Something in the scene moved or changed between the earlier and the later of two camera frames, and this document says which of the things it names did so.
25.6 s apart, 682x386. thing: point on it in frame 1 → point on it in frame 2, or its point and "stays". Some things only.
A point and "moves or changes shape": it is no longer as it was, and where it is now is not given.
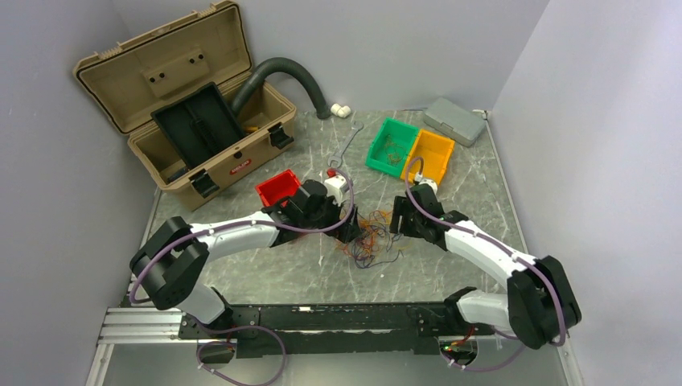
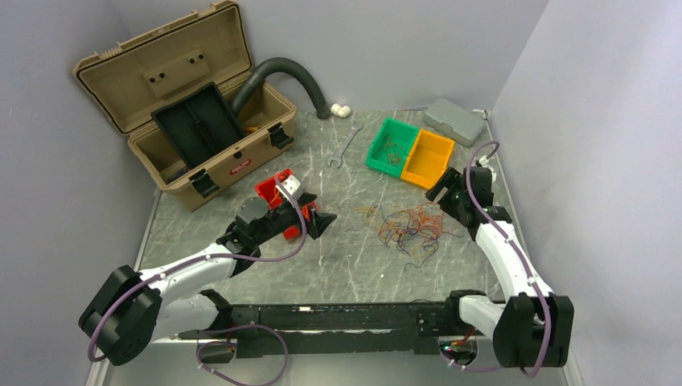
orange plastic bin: [435, 151] stays
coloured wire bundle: [373, 242] moves or changes shape
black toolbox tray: [199, 124] stays
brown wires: [395, 153] stays
